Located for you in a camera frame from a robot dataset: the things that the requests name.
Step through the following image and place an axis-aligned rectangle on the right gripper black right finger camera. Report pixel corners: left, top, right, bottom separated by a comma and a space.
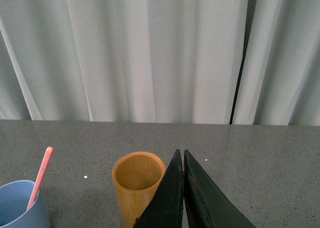
184, 150, 254, 227

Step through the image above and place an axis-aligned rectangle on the bamboo chopstick holder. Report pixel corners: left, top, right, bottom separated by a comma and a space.
111, 151, 166, 227

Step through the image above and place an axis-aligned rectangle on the pink chopstick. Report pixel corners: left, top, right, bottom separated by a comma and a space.
26, 146, 54, 211

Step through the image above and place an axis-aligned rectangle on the white pleated curtain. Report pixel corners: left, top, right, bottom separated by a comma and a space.
0, 0, 320, 126

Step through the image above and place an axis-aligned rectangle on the light blue cup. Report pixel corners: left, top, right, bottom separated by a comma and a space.
0, 180, 51, 227

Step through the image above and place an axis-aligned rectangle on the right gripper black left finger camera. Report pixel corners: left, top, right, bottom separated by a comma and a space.
133, 149, 184, 228

